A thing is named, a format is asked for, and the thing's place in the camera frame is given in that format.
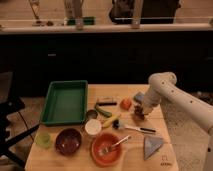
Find green plastic tray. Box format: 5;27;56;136
40;80;88;126

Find purple bowl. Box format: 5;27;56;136
55;128;82;156

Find blue sponge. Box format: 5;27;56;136
133;92;144;103

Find black chair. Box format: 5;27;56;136
0;70;41;168

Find light green cup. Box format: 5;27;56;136
35;132;51;148

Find orange toy fruit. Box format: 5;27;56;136
120;98;132;110

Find green box on counter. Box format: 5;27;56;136
66;16;95;25

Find grey folded cloth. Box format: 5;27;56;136
144;136;164;160

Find green cucumber toy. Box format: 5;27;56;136
95;104;112;118

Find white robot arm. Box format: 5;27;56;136
142;72;213;171

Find black white dish brush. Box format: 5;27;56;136
113;120;155;133

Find dark purple grapes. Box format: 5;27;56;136
134;105;145;120

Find orange bowl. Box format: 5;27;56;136
91;133;122;167

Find yellow banana toy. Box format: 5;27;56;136
102;115;120;128

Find person in dark clothes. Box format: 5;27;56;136
109;0;181;24

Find small metal cup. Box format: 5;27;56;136
86;110;98;120

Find black handled tool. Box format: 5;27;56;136
97;99;117;106

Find white cup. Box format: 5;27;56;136
85;119;102;136

